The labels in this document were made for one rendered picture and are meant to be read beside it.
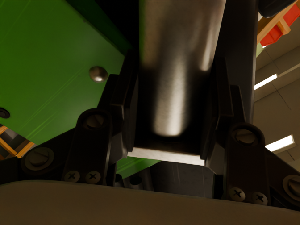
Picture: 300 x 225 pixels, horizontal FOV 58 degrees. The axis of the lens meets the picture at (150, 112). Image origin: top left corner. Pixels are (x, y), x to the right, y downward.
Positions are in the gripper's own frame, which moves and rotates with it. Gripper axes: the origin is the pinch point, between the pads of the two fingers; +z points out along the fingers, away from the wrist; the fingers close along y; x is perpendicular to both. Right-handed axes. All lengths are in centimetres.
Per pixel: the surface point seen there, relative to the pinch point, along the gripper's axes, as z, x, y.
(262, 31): 280, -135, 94
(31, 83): 3.1, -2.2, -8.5
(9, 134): 311, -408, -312
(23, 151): 289, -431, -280
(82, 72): 3.1, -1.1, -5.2
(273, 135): 400, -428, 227
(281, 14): 306, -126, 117
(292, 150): 331, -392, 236
